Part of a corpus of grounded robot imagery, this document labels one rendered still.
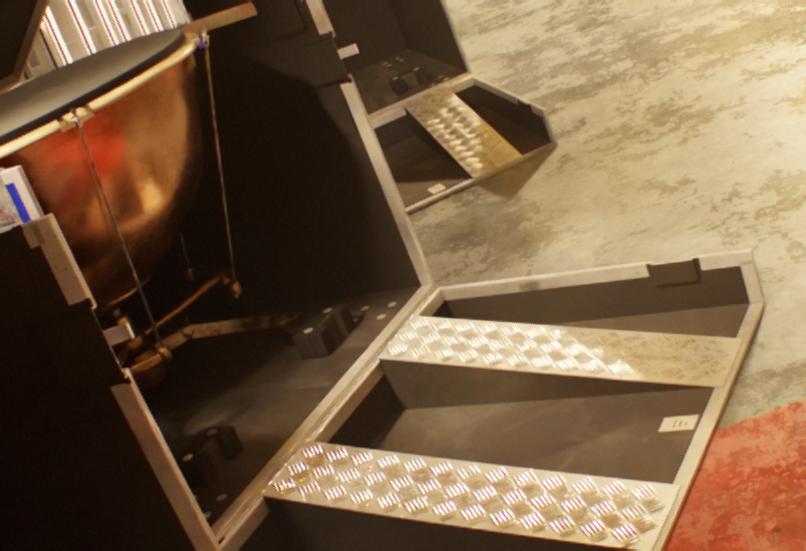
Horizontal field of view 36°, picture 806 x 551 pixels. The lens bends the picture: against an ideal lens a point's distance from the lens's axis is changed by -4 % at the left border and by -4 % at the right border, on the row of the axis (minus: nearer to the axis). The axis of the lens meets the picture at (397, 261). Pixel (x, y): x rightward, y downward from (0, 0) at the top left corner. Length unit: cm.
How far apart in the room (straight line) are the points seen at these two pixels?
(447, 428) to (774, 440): 75
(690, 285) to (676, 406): 41
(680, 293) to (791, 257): 31
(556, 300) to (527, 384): 34
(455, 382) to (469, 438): 16
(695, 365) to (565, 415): 29
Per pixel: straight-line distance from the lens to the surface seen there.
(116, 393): 174
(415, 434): 277
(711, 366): 263
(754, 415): 247
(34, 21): 347
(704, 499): 228
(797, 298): 285
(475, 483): 239
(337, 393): 276
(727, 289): 285
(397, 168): 473
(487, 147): 448
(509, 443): 261
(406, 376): 284
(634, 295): 292
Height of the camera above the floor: 127
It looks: 19 degrees down
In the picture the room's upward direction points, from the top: 22 degrees counter-clockwise
